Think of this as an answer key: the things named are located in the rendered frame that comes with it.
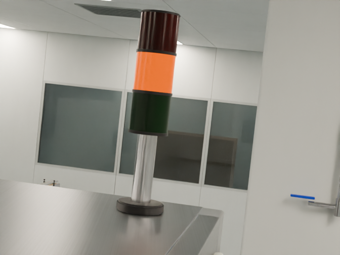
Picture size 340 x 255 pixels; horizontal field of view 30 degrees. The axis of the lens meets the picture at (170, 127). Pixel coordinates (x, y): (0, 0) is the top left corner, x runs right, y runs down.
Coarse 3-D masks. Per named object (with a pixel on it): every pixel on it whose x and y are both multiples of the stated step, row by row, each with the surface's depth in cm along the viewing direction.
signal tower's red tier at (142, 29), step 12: (144, 12) 77; (156, 12) 77; (144, 24) 77; (156, 24) 77; (168, 24) 77; (144, 36) 77; (156, 36) 77; (168, 36) 77; (144, 48) 77; (156, 48) 77; (168, 48) 77
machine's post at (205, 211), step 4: (204, 208) 87; (208, 208) 88; (200, 212) 84; (204, 212) 84; (208, 212) 85; (212, 212) 85; (216, 212) 85; (220, 212) 85; (212, 216) 82; (216, 216) 83; (220, 216) 83; (220, 220) 82; (220, 224) 83; (220, 228) 84; (220, 232) 85; (220, 236) 86; (220, 240) 86; (220, 244) 87
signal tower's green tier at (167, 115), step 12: (132, 96) 79; (144, 96) 77; (156, 96) 77; (168, 96) 78; (132, 108) 79; (144, 108) 77; (156, 108) 77; (168, 108) 79; (132, 120) 78; (144, 120) 77; (156, 120) 77; (168, 120) 79; (156, 132) 78
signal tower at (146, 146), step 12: (168, 12) 77; (132, 132) 78; (144, 132) 77; (144, 144) 79; (156, 144) 80; (144, 156) 79; (144, 168) 79; (144, 180) 79; (132, 192) 80; (144, 192) 79; (120, 204) 78; (132, 204) 78; (144, 204) 78; (156, 204) 79
